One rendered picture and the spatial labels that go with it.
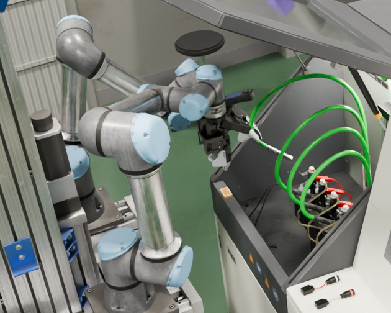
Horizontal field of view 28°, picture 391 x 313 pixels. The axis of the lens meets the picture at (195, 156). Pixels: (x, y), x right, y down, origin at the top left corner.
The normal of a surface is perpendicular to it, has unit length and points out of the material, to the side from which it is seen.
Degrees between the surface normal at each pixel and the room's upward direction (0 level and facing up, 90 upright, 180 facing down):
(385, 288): 76
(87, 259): 90
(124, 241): 8
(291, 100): 90
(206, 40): 0
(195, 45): 0
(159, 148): 83
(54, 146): 90
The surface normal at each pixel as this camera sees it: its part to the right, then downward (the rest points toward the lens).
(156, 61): 0.40, 0.46
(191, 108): -0.38, 0.54
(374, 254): -0.94, 0.06
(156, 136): 0.89, 0.00
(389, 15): -0.12, -0.83
